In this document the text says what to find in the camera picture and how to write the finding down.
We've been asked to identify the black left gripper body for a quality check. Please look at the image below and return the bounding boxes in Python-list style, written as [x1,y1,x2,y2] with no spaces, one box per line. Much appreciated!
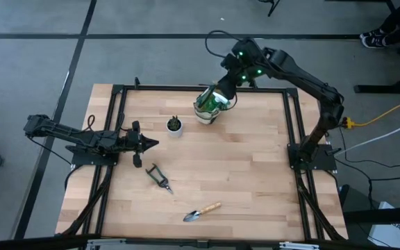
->
[116,120,144,169]

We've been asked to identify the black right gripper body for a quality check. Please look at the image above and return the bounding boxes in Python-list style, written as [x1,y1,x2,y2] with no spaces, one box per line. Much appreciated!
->
[219,37,269,88]

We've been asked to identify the green spray bottle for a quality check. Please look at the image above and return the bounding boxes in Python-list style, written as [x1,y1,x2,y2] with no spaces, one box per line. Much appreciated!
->
[201,90,229,114]

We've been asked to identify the wooden handled hand trowel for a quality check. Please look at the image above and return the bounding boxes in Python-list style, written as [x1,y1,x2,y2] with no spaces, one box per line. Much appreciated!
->
[182,201,222,223]

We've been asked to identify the beige canvas gardening bag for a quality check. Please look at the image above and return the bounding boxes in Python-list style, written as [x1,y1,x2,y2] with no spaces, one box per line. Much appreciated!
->
[192,82,238,125]

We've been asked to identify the small plant in white pot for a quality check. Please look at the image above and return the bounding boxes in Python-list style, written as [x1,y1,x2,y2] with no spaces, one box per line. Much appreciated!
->
[165,115,183,138]

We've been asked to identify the black pruning shears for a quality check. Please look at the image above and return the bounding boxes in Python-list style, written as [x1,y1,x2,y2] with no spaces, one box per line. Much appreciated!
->
[144,162,174,195]

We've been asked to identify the black chair base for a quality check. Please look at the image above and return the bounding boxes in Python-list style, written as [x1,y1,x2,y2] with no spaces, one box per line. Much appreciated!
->
[258,0,281,17]

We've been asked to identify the person's black shoe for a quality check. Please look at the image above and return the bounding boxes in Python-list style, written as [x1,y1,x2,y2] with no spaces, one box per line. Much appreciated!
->
[359,28,385,40]
[361,34,390,49]

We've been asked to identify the black desk foot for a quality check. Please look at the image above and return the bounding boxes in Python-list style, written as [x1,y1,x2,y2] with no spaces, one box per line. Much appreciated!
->
[354,65,400,94]

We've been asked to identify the white cardboard box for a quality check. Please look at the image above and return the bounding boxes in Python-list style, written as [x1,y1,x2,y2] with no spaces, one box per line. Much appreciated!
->
[367,201,400,249]

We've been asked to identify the black aluminium table frame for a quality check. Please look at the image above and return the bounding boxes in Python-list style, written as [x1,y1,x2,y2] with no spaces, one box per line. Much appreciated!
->
[56,76,349,244]

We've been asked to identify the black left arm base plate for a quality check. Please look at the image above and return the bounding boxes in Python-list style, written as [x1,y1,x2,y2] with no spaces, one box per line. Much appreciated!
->
[65,144,120,167]

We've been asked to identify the silver metal bracket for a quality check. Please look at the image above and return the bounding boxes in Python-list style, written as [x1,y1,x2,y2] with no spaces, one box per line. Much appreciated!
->
[85,238,128,250]
[278,241,321,250]

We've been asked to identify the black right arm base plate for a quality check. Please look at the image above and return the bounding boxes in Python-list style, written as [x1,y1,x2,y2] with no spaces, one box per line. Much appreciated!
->
[287,142,338,171]

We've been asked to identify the yellow power cable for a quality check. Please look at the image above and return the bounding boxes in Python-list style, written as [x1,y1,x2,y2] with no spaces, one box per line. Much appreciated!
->
[341,90,400,130]

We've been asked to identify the black camera rig beam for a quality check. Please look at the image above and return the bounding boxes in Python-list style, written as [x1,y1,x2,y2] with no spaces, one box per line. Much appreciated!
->
[0,234,400,250]

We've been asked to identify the white cable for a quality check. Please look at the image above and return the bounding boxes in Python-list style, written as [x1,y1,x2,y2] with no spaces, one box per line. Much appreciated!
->
[334,115,400,156]

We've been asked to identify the black floor cable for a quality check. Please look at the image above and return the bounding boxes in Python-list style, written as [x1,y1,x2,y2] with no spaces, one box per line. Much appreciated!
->
[335,158,400,211]
[338,128,400,169]

